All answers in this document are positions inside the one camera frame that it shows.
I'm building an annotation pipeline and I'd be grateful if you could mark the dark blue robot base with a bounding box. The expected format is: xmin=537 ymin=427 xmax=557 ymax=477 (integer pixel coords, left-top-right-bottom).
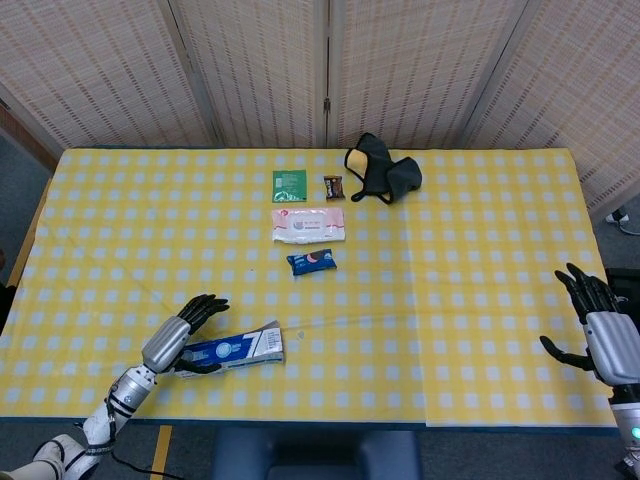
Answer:
xmin=209 ymin=424 xmax=424 ymax=480

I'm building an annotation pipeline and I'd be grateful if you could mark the green sachet packet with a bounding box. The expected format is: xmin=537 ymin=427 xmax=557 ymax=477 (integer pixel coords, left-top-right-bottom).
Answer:
xmin=271 ymin=168 xmax=308 ymax=204

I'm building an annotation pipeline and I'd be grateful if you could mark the yellow floor tape strip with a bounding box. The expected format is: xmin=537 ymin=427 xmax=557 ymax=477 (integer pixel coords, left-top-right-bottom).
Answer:
xmin=149 ymin=424 xmax=174 ymax=480

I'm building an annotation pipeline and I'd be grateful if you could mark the blue wet wipes pack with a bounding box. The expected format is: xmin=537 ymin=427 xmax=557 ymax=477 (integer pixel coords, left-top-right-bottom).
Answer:
xmin=285 ymin=249 xmax=338 ymax=277

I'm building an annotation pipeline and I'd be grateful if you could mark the brown candy wrapper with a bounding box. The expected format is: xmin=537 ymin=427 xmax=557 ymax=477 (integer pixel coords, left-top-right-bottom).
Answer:
xmin=322 ymin=174 xmax=346 ymax=202

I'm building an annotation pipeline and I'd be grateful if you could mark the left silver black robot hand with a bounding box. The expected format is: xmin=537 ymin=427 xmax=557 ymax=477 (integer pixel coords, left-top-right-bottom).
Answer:
xmin=141 ymin=294 xmax=231 ymax=376

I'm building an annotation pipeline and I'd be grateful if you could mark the yellow white checkered tablecloth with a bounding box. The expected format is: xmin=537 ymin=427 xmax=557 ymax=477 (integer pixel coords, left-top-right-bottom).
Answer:
xmin=0 ymin=147 xmax=621 ymax=429

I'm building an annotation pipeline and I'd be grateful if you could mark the blue white toothpaste box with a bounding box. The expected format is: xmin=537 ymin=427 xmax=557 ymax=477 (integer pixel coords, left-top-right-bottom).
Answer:
xmin=172 ymin=319 xmax=288 ymax=379

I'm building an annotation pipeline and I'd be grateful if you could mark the beige woven folding screen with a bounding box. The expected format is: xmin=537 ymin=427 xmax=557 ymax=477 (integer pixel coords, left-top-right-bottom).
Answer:
xmin=0 ymin=0 xmax=640 ymax=211

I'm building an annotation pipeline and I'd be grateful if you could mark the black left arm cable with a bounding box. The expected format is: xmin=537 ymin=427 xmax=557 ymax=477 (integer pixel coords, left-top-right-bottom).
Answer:
xmin=109 ymin=449 xmax=151 ymax=474

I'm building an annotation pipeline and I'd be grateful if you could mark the pink white wet wipes pack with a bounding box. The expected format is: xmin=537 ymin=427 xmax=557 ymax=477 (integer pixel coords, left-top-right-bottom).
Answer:
xmin=270 ymin=207 xmax=347 ymax=246

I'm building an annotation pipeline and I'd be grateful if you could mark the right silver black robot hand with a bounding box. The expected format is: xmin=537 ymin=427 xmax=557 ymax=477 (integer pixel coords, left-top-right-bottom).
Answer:
xmin=538 ymin=262 xmax=640 ymax=387

